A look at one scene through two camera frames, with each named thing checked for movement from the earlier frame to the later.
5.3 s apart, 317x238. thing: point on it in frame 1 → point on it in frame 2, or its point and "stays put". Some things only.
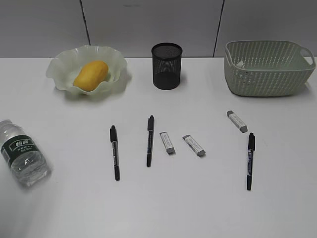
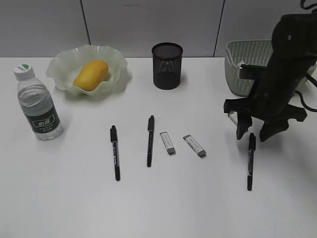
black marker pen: [150, 129] stays put
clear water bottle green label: [27, 161] → [38, 103]
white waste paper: [240, 64] stays put
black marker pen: [251, 147] stays put
